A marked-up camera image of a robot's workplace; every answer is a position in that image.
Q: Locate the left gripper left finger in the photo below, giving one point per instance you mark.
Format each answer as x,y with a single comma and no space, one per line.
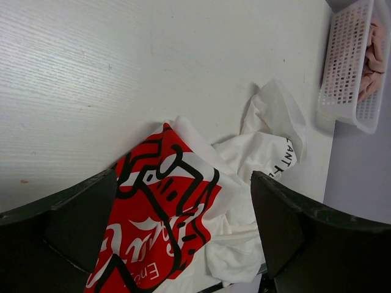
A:
52,244

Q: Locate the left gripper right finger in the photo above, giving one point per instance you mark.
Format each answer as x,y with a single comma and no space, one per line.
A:
311,247

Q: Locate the white t shirt black lettering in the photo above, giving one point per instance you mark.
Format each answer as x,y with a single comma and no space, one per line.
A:
272,139

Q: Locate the white t shirt red print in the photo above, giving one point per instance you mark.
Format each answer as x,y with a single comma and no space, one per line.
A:
176,200

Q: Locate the pink t shirt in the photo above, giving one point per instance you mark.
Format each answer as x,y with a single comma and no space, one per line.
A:
374,62

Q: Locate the white plastic basket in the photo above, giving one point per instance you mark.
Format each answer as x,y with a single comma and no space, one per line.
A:
356,32

